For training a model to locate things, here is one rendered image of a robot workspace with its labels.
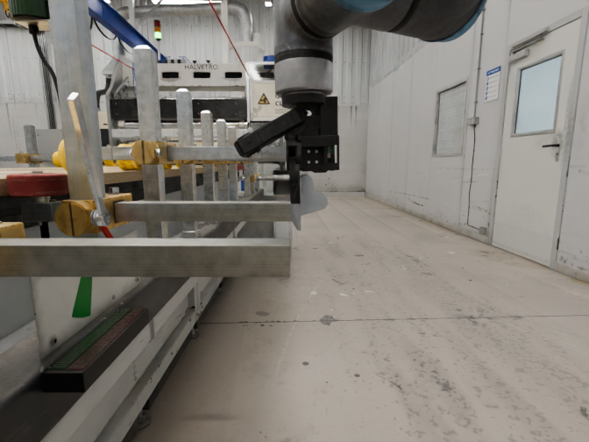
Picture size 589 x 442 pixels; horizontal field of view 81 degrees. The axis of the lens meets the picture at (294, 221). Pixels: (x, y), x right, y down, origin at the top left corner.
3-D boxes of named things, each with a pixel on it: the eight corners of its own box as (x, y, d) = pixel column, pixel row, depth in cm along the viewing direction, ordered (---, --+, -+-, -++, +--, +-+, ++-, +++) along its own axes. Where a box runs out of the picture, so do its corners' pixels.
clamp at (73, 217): (134, 221, 62) (132, 193, 61) (90, 237, 49) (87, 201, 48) (103, 220, 62) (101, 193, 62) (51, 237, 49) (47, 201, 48)
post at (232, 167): (238, 219, 182) (236, 126, 174) (237, 221, 178) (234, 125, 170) (231, 219, 182) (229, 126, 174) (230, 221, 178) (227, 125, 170)
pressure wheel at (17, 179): (83, 234, 62) (77, 170, 60) (53, 245, 54) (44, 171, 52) (39, 234, 62) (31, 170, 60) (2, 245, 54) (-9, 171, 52)
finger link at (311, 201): (329, 233, 54) (328, 174, 53) (291, 234, 54) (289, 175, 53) (327, 229, 57) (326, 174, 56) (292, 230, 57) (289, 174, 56)
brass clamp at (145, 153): (180, 164, 85) (179, 143, 84) (159, 164, 72) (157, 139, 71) (155, 164, 85) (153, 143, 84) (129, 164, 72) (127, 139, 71)
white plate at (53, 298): (143, 281, 65) (138, 230, 64) (45, 359, 40) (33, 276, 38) (139, 281, 65) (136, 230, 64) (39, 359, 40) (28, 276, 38)
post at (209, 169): (217, 240, 132) (212, 111, 124) (215, 243, 129) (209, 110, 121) (208, 240, 132) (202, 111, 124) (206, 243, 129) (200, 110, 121)
